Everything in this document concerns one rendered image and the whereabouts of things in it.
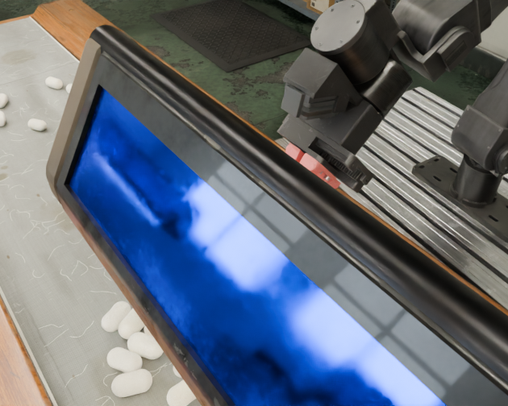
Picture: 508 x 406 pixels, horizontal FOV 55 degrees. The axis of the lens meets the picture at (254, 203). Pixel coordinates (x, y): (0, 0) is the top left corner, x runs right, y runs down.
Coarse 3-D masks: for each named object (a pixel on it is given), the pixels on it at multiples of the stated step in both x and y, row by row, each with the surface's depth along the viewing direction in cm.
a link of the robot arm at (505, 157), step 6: (504, 144) 66; (498, 150) 66; (504, 150) 66; (498, 156) 66; (504, 156) 66; (498, 162) 67; (504, 162) 67; (498, 168) 68; (504, 168) 68; (498, 174) 69; (504, 174) 70
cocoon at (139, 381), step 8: (120, 376) 46; (128, 376) 46; (136, 376) 46; (144, 376) 46; (112, 384) 46; (120, 384) 46; (128, 384) 46; (136, 384) 46; (144, 384) 46; (120, 392) 45; (128, 392) 46; (136, 392) 46
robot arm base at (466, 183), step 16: (432, 160) 84; (448, 160) 84; (464, 160) 73; (416, 176) 82; (432, 176) 81; (448, 176) 81; (464, 176) 74; (480, 176) 72; (496, 176) 71; (448, 192) 78; (464, 192) 75; (480, 192) 73; (496, 192) 75; (464, 208) 75; (480, 208) 75; (496, 208) 75; (496, 224) 72
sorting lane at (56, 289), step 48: (0, 48) 102; (48, 48) 102; (48, 96) 88; (0, 144) 77; (48, 144) 77; (0, 192) 69; (48, 192) 69; (0, 240) 62; (48, 240) 62; (0, 288) 56; (48, 288) 56; (96, 288) 56; (48, 336) 52; (96, 336) 52; (48, 384) 48; (96, 384) 48
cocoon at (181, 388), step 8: (176, 384) 46; (184, 384) 45; (168, 392) 45; (176, 392) 45; (184, 392) 45; (192, 392) 45; (168, 400) 45; (176, 400) 45; (184, 400) 45; (192, 400) 46
